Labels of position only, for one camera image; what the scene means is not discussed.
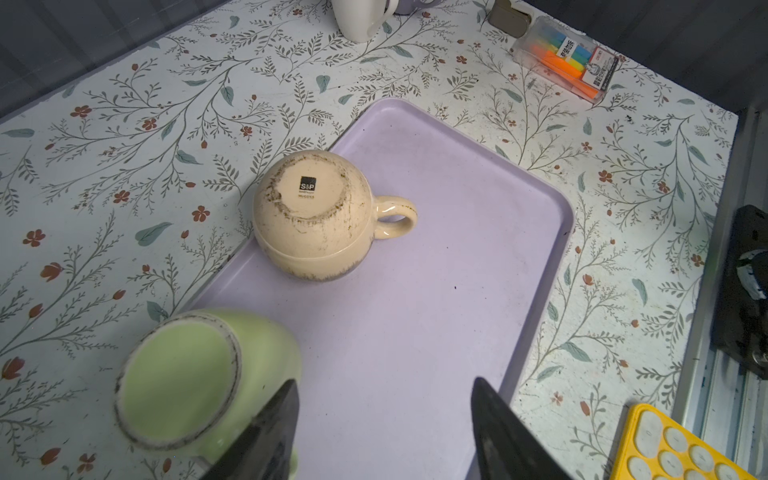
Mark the light green mug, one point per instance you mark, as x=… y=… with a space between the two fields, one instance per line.
x=195 y=383

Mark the purple mug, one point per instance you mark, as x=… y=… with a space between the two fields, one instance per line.
x=407 y=7

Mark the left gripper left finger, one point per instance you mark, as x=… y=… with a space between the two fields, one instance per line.
x=264 y=450

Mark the beige ceramic teapot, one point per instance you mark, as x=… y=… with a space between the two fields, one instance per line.
x=316 y=218

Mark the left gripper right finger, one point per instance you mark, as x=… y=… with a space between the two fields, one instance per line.
x=505 y=448

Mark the white cream mug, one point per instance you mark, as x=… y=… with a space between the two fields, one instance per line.
x=359 y=20

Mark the lilac plastic tray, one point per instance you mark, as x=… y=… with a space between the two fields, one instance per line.
x=391 y=350

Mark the box of coloured markers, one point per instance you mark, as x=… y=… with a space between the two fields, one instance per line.
x=568 y=58

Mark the floral table mat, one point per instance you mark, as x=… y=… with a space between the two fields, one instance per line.
x=124 y=193

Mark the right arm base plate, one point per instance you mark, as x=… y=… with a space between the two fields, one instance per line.
x=740 y=319

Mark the yellow calculator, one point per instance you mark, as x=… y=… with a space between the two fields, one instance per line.
x=653 y=446

